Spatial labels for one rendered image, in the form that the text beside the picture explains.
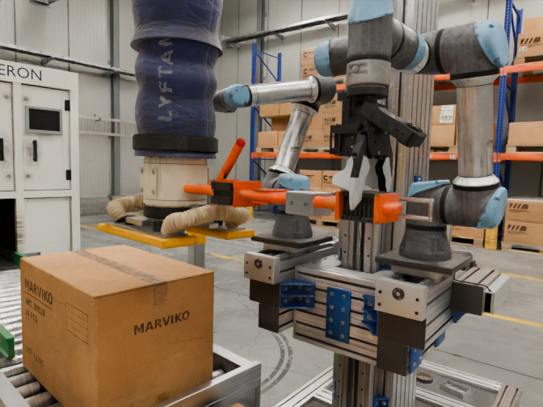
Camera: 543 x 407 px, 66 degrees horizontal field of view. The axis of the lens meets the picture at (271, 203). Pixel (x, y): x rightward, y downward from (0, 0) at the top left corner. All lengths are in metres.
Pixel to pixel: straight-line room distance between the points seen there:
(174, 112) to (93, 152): 10.03
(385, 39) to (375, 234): 0.85
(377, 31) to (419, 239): 0.71
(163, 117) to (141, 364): 0.71
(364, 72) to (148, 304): 0.88
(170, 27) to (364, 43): 0.53
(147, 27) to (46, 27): 9.88
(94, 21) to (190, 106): 10.53
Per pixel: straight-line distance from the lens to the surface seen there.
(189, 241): 1.02
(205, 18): 1.15
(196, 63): 1.13
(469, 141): 1.22
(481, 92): 1.21
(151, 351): 1.35
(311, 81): 1.61
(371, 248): 1.48
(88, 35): 11.43
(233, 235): 1.10
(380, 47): 0.76
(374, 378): 1.68
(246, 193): 0.92
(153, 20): 1.14
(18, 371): 1.88
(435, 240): 1.31
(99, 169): 11.17
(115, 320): 1.26
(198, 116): 1.10
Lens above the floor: 1.30
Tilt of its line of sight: 5 degrees down
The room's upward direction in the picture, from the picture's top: 2 degrees clockwise
